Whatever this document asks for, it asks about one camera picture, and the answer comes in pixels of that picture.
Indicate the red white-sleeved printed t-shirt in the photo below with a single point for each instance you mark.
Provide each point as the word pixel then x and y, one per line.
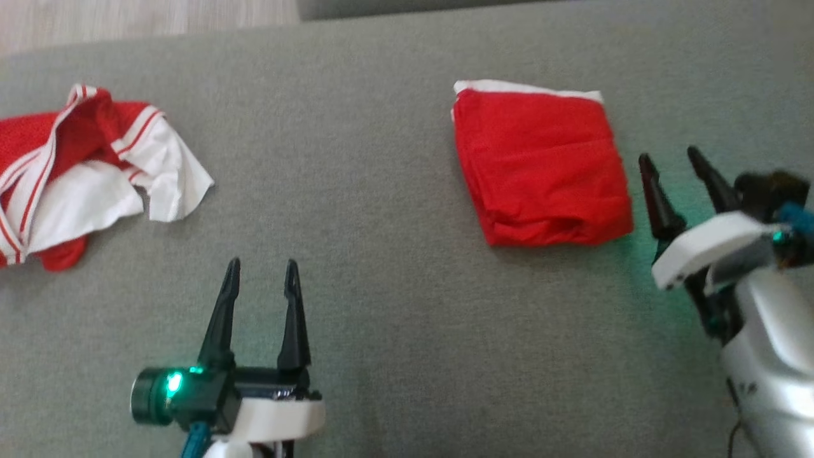
pixel 82 133

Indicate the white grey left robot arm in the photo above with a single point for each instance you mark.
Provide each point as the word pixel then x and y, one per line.
pixel 226 451

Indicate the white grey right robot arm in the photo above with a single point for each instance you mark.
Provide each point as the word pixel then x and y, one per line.
pixel 776 362

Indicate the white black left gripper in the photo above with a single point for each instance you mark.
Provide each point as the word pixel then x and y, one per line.
pixel 210 397

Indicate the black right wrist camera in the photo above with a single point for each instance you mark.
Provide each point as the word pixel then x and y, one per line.
pixel 769 191

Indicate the grey fabric sofa seat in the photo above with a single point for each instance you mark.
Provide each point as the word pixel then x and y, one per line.
pixel 381 191

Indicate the grey sofa cushion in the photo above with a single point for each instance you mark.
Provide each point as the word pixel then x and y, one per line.
pixel 381 6

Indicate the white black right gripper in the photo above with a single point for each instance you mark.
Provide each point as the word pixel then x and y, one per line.
pixel 706 248

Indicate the red garment with white trim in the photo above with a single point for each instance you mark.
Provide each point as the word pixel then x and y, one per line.
pixel 540 165

